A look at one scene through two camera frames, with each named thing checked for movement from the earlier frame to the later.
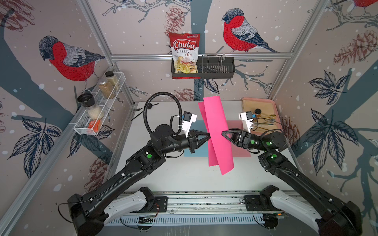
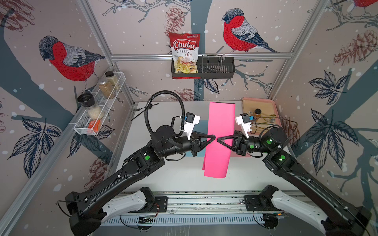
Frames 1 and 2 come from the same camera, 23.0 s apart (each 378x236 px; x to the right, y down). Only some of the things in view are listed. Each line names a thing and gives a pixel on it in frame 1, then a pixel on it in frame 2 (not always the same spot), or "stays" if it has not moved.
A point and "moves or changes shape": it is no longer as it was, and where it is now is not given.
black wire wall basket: [210, 67] stays
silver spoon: [271, 120] stays
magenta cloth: [212, 118] moves or changes shape
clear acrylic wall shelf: [91, 121] stays
